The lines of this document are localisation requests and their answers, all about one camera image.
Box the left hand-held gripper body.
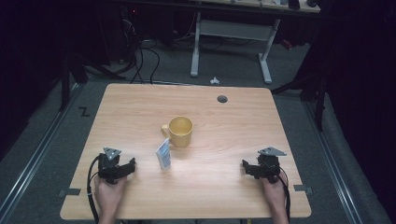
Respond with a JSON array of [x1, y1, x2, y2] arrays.
[[97, 147, 123, 185]]

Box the yellow cup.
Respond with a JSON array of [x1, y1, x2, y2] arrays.
[[160, 116, 194, 148]]

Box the person's right hand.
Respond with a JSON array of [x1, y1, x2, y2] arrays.
[[261, 171, 290, 212]]

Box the grey tape strip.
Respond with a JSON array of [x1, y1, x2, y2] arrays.
[[57, 188, 82, 198], [292, 184, 314, 196]]

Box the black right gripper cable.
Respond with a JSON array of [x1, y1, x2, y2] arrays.
[[277, 165, 292, 224]]

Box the black metal stand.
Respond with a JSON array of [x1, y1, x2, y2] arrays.
[[58, 50, 90, 112], [270, 69, 330, 133]]

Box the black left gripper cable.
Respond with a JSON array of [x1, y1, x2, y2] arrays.
[[86, 154, 103, 224]]

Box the red object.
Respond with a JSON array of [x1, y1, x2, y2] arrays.
[[280, 38, 294, 51]]

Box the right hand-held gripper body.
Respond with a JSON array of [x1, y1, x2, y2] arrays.
[[256, 147, 288, 185]]

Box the metal floor rail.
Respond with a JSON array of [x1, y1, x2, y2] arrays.
[[302, 98, 364, 224], [0, 83, 84, 220]]

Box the black floor cables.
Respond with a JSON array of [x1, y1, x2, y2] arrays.
[[128, 38, 163, 86]]

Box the white metal desk frame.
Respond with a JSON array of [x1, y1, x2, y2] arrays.
[[190, 11, 282, 85]]

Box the dark computer tower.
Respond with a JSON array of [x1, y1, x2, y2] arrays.
[[119, 5, 142, 64]]

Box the black tape mark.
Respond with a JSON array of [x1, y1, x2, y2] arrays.
[[78, 105, 92, 119]]

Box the white and blue sachet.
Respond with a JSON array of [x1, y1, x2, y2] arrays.
[[155, 137, 173, 172]]

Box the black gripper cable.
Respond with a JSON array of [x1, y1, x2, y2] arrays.
[[86, 154, 103, 224], [277, 165, 292, 224]]

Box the person's left hand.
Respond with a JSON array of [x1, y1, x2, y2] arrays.
[[93, 175, 129, 217]]

